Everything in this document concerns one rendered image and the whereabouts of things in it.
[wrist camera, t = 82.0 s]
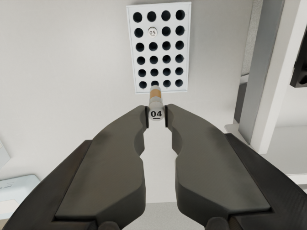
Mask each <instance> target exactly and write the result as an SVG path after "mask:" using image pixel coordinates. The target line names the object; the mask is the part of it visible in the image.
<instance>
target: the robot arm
mask: <svg viewBox="0 0 307 230"><path fill-rule="evenodd" d="M164 120H165V127H166V128H168V129H169V130H170V131H171V132H172V149H173V150H174V151H175V152H176V154H177V155H178V156H177V158H176V160H175V193H176V201H177V207H178V209H179V211H180V212H181V213H182V214H184V215H185V216H187V217H189V218H190V219H192V220H194V221H195V222H197V223H199V224H201V225H202V226H204V229H205V230H307V194H306V193H305V192H304V191H303V190H302V189H301V188H300V187H299V186H298V185H297V184H296V183H295V182H294V181H292V180H291V179H290V178H289V177H288V176H286V175H285V174H284V173H283V172H282V171H280V170H279V169H278V168H276V167H275V166H274V165H272V164H271V163H270V162H269V161H267V160H266V159H264V158H263V157H262V156H261V155H260V154H258V153H257V152H255V151H254V150H253V149H251V148H250V147H249V146H247V145H246V144H245V143H243V142H242V141H241V140H240V139H238V138H237V137H236V136H234V135H233V134H232V133H223V132H222V131H221V130H220V129H218V128H217V127H216V126H214V125H213V124H212V123H210V122H209V121H207V120H205V119H203V118H201V117H200V116H197V115H195V114H193V113H191V112H189V111H187V110H185V109H183V108H181V107H179V106H176V105H175V104H168V105H164ZM146 129H149V117H148V106H144V105H139V106H137V107H136V108H134V109H133V110H131V111H129V112H127V113H126V114H124V115H122V116H121V117H119V118H118V119H116V120H114V121H113V122H111V123H110V124H109V125H107V126H106V127H105V128H103V129H102V130H101V131H100V132H99V133H98V134H97V135H96V136H95V137H94V138H93V139H92V140H84V141H83V142H82V143H81V144H80V145H79V146H78V147H77V148H76V149H75V150H74V151H73V152H72V153H71V154H70V155H68V156H67V157H66V158H65V159H64V160H63V161H62V162H61V163H60V164H59V165H58V166H57V167H56V168H55V169H54V170H52V171H51V172H50V173H49V174H48V175H47V176H46V177H45V178H44V179H43V180H42V181H41V182H40V183H39V184H38V185H37V186H36V187H35V188H34V189H33V190H32V191H31V192H30V193H29V194H28V196H27V197H26V198H25V199H24V200H23V201H22V203H21V204H20V205H19V206H18V208H17V209H16V210H15V212H14V213H13V214H12V216H11V217H10V218H9V219H8V221H7V222H6V224H5V225H4V227H3V228H2V230H122V229H123V228H125V227H126V226H127V225H129V224H130V223H132V222H133V221H134V220H136V219H137V218H138V217H140V216H141V215H142V214H143V213H144V211H145V208H146V185H145V176H144V167H143V161H142V159H141V158H140V156H141V154H142V153H143V152H144V150H145V146H144V136H143V134H144V132H145V131H146Z"/></svg>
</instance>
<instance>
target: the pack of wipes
mask: <svg viewBox="0 0 307 230"><path fill-rule="evenodd" d="M39 183H40V181H39V179H38V178H37V177H36V176H35V175H28V176H23V177H18V178H12V179H7V180H2V181H0V220H2V219H7V218H10V217H11V216H12V214H13V213H14V212H15V210H16V209H17V208H18V206H19V205H20V204H21V203H22V201H23V200H24V199H25V198H26V197H27V196H28V194H29V193H30V192H31V191H32V190H33V189H34V188H35V187H36V186H37V185H38V184H39Z"/></svg>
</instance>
